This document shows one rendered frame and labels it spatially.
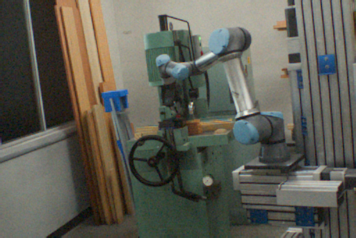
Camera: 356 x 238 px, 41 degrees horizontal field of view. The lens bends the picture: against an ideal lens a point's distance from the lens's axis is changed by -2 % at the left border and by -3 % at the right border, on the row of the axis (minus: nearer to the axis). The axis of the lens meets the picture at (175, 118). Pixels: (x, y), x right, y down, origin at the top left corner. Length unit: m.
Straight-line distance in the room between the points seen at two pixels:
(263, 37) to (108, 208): 2.32
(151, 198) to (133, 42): 2.85
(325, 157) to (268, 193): 0.32
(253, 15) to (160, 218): 2.80
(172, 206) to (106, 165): 1.46
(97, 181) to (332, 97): 2.55
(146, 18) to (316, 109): 3.35
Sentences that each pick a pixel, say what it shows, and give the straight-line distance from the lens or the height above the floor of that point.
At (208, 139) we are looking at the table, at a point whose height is 0.88.
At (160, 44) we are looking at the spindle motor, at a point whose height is 1.43.
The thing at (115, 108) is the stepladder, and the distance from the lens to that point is 3.69.
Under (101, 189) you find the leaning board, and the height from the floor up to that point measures 0.32.
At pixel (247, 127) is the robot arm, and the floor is 1.01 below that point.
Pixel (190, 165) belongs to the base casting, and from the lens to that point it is 2.79.
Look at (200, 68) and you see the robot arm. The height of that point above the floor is 1.27.
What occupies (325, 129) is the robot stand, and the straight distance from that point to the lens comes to 2.37.
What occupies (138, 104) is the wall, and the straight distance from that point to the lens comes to 5.48.
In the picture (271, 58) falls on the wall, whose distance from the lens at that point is 5.11.
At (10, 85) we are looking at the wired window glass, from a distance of 3.82.
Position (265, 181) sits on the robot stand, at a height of 0.73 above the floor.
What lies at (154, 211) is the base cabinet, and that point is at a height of 0.47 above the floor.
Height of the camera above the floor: 1.33
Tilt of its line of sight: 7 degrees down
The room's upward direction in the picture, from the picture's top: 7 degrees counter-clockwise
